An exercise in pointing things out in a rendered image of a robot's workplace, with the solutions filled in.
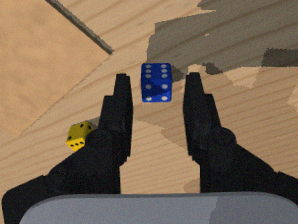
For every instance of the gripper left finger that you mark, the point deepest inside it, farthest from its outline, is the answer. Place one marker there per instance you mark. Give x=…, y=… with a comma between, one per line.
x=97, y=163

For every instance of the tan square mat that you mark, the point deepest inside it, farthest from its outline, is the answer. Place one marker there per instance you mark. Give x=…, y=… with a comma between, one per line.
x=43, y=54

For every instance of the blue die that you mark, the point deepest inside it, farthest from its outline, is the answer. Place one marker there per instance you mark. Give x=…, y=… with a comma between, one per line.
x=156, y=82

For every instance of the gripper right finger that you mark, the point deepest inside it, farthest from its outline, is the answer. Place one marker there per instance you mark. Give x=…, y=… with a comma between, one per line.
x=224, y=165

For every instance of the yellow die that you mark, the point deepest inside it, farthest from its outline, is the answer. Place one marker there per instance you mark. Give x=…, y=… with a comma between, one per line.
x=77, y=134

